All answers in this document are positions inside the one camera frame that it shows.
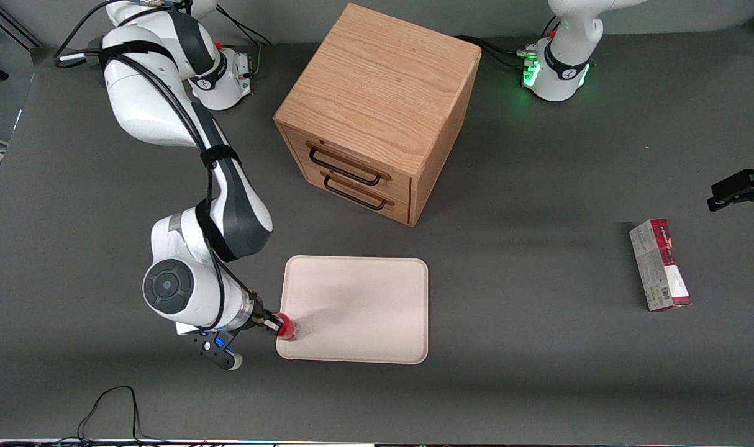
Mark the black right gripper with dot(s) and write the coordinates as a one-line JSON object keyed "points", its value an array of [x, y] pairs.
{"points": [[262, 318]]}

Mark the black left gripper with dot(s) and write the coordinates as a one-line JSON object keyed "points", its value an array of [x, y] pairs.
{"points": [[738, 188]]}

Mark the red coke bottle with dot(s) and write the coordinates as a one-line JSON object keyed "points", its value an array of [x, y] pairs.
{"points": [[290, 330]]}

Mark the beige rectangular tray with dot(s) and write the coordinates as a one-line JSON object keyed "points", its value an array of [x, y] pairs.
{"points": [[364, 304]]}

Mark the grey and red carton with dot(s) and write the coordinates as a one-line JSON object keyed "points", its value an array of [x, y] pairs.
{"points": [[659, 267]]}

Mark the wooden two-drawer cabinet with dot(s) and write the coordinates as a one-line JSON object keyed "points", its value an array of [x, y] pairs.
{"points": [[377, 93]]}

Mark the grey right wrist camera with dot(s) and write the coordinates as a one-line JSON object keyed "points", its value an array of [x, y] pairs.
{"points": [[212, 347]]}

